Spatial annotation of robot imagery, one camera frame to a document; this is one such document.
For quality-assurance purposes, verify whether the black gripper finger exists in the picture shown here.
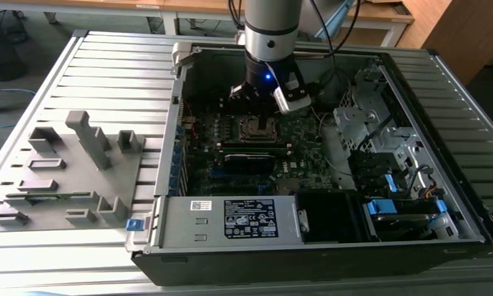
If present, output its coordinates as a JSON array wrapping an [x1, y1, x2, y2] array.
[[257, 112, 273, 131]]

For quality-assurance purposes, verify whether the metal CPU socket cover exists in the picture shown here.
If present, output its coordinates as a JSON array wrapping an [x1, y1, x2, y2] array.
[[239, 115, 285, 142]]

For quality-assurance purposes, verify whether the CPU socket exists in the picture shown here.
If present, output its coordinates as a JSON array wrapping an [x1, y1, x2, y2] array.
[[237, 114, 288, 143]]

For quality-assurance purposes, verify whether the green motherboard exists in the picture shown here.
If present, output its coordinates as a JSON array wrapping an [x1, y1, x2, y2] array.
[[179, 97, 348, 197]]

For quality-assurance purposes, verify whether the grey chipset heatsink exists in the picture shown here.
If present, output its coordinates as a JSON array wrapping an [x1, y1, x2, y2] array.
[[277, 178, 304, 195]]

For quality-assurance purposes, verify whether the silver metal drive cage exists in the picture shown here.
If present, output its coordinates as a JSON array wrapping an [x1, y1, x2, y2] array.
[[332, 60, 423, 186]]

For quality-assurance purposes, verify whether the black disk bay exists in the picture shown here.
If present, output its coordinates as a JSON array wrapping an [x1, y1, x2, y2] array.
[[347, 150, 400, 194]]

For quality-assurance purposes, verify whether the black plastic fan shroud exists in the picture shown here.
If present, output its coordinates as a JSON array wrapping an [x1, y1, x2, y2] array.
[[295, 190, 381, 245]]

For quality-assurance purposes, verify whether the grey power supply unit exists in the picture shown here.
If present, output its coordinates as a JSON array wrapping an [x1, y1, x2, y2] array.
[[159, 195, 304, 248]]

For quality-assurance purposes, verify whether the black hard disk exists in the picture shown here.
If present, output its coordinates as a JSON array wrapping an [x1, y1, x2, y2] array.
[[369, 214, 432, 242]]

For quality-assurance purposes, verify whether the black and grey PC case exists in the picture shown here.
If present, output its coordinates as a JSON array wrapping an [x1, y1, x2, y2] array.
[[124, 41, 493, 287]]

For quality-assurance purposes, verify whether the grey plastic parts rack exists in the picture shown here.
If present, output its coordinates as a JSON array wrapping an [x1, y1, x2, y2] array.
[[0, 110, 149, 232]]

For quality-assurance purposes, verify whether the wooden cabinet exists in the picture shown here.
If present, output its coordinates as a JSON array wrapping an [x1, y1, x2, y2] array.
[[396, 0, 493, 86]]

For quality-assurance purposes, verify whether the green RAM stick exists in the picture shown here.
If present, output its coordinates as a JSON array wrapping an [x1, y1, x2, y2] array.
[[5, 191, 92, 207]]

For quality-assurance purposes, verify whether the black mesh waste bin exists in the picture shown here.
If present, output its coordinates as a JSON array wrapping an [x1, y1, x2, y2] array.
[[0, 8, 29, 46]]

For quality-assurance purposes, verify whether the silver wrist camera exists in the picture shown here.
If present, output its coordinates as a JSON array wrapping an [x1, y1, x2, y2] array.
[[271, 63, 313, 115]]

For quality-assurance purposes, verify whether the thick dark grey cable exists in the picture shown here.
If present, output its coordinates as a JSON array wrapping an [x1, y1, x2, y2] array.
[[313, 68, 352, 105]]

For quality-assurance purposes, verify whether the grey metal bracket with screw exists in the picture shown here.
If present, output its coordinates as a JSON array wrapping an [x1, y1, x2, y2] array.
[[333, 106, 377, 130]]

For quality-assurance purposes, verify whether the grey case latch handle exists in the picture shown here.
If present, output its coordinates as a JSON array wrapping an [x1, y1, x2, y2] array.
[[171, 42, 195, 76]]

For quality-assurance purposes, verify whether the coloured wire bundle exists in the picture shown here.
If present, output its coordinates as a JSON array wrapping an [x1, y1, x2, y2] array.
[[419, 181, 445, 201]]

